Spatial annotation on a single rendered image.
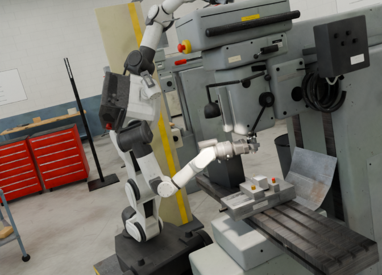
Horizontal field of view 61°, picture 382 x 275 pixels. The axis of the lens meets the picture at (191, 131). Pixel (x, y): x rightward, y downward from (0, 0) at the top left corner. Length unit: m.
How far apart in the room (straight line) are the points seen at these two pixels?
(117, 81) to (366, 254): 1.29
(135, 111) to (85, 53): 8.88
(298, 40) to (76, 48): 9.17
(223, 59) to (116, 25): 1.89
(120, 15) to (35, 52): 7.38
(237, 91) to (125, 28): 1.90
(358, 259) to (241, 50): 0.92
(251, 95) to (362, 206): 0.81
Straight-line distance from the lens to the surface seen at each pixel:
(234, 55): 1.43
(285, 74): 1.57
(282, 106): 1.57
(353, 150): 1.74
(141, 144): 1.54
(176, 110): 10.05
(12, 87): 10.45
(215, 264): 1.73
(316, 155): 1.87
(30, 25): 10.53
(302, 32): 1.65
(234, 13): 1.44
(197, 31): 1.37
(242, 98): 1.47
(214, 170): 2.05
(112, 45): 3.14
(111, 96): 1.61
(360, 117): 1.74
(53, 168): 6.06
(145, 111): 1.61
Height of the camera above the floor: 1.72
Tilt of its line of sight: 13 degrees down
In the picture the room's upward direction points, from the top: 13 degrees counter-clockwise
